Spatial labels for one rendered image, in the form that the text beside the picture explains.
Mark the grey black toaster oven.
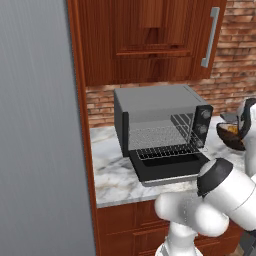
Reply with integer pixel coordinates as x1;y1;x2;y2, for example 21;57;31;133
113;83;215;188

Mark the black toaster oven door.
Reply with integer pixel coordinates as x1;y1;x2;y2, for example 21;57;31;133
128;146;211;188

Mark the dark brown bowl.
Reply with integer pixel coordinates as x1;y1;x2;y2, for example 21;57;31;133
215;122;247;152

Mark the grey fridge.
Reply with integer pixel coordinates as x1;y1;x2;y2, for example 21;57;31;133
0;0;98;256

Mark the wooden base cupboard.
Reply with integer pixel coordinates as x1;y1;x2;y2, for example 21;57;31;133
95;195;245;256

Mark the grey toaster oven door handle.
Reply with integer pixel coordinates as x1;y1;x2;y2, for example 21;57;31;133
141;173;202;188

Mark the wooden wall cupboard door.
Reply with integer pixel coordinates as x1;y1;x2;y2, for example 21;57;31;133
67;0;228;87

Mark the grey cupboard door handle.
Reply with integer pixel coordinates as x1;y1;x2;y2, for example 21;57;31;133
200;6;221;69

